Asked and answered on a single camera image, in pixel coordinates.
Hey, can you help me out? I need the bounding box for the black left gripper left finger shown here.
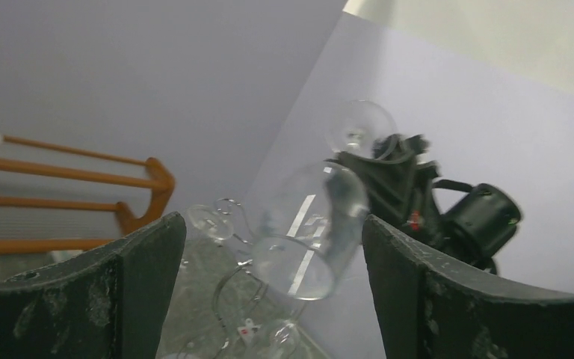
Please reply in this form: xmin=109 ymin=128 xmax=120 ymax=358
xmin=0 ymin=212 xmax=187 ymax=358

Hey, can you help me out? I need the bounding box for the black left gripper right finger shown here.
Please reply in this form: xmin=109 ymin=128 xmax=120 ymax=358
xmin=362 ymin=215 xmax=574 ymax=358

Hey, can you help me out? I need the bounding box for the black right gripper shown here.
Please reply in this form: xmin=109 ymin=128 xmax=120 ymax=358
xmin=330 ymin=134 xmax=445 ymax=248

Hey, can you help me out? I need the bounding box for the clear small wine glass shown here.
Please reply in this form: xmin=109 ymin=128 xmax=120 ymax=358
xmin=251 ymin=99 xmax=396 ymax=301

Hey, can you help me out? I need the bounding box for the clear stemmed wine glass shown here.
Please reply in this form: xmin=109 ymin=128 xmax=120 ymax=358
xmin=186 ymin=204 xmax=234 ymax=244

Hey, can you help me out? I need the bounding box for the clear tall flute glass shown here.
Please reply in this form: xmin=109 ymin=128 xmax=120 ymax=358
xmin=262 ymin=319 xmax=300 ymax=359

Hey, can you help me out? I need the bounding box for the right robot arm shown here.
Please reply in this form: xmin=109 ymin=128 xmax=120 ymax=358
xmin=332 ymin=134 xmax=522 ymax=274

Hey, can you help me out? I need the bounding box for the chrome wine glass rack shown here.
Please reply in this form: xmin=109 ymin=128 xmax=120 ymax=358
xmin=175 ymin=197 xmax=308 ymax=359

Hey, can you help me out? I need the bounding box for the orange wooden shelf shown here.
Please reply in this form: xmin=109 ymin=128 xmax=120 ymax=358
xmin=0 ymin=134 xmax=176 ymax=254

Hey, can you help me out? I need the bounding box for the white packaged ruler card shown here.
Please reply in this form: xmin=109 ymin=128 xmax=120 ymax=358
xmin=237 ymin=318 xmax=261 ymax=346

